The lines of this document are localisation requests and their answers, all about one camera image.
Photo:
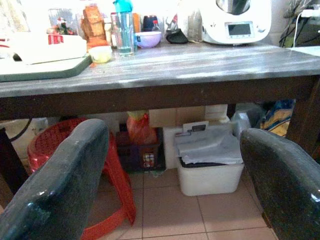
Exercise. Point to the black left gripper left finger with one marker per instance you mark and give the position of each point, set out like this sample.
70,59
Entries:
60,180

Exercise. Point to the red plastic stool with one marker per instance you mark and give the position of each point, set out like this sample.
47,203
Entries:
117,180

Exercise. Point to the green edged white tray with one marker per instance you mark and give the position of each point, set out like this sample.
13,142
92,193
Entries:
45,70

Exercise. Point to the clear drinking glass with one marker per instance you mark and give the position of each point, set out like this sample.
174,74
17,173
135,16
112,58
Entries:
125,33

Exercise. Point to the purple bowl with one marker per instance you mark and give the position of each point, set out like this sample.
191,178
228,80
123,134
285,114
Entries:
148,38

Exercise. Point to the orange plastic bag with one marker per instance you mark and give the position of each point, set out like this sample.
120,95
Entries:
140,130

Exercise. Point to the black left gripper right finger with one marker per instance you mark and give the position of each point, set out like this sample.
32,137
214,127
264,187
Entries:
282,180

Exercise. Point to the small yellow plastic cup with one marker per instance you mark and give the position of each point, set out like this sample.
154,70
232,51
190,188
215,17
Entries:
100,53

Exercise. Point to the white kitchen machine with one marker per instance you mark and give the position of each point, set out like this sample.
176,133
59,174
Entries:
237,21

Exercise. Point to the dark plastic crate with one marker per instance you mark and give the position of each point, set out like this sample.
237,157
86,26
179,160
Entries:
140,155

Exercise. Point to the white plastic storage bin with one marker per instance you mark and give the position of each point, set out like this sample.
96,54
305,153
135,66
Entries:
210,178

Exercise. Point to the black oven mitt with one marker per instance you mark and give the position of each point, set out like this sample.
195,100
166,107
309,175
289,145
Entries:
177,37

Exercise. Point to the brown cardboard box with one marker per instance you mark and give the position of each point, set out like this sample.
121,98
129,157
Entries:
180,116

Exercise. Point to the grey wooden table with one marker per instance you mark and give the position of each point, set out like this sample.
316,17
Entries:
175,75

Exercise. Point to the small christmas figurine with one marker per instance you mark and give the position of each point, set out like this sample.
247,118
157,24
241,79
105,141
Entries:
62,26

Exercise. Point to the orange snack package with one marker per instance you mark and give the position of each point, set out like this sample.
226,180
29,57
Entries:
93,25

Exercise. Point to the blue yellow patterned bag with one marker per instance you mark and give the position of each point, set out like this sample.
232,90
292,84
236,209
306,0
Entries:
277,117

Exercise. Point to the colourful puzzle cube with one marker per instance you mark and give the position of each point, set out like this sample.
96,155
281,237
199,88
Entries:
149,160

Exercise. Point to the teal capped water bottle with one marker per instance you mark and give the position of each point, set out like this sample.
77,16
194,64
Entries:
123,6

